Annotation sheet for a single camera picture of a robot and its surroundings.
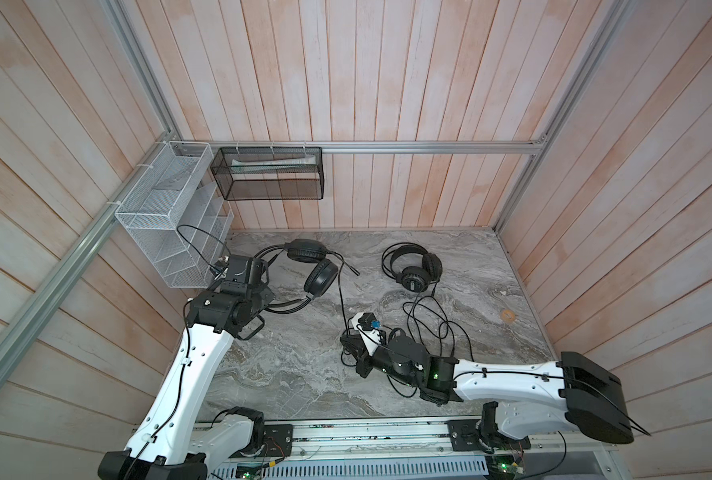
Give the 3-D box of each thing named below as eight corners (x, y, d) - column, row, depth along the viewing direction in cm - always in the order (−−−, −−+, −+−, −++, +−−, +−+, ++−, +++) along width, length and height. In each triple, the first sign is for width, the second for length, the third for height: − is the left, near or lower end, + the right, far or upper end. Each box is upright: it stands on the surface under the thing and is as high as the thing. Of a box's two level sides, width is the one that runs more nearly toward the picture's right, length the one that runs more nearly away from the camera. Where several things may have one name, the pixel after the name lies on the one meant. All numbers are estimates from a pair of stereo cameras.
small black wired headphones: (401, 302, 101) (405, 288, 95) (377, 256, 115) (379, 241, 108) (443, 290, 105) (449, 275, 98) (415, 246, 118) (419, 231, 111)
